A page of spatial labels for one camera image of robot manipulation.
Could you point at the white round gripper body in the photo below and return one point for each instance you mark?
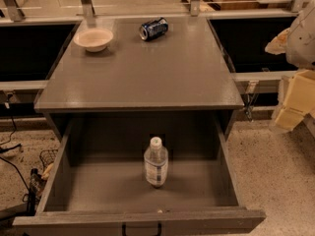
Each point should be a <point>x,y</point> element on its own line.
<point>302,41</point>

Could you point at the black drawer handle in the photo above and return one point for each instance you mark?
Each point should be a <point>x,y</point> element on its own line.
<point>141,230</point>

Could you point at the black wire basket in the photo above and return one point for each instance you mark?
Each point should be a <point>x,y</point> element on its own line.
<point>47,157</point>

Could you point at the grey cabinet counter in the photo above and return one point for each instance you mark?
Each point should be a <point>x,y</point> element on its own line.
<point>181,70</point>

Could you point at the white paper bowl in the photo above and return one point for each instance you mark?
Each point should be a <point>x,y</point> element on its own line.
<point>93,40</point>

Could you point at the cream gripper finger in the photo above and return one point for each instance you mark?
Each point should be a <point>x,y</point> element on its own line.
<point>278,44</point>
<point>298,100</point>

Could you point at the blue soda can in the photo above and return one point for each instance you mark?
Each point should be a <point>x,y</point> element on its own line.
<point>153,29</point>

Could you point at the clear plastic water bottle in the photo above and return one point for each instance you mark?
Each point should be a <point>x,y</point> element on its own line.
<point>156,162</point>

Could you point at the open grey top drawer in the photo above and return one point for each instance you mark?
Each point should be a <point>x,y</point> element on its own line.
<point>98,182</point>

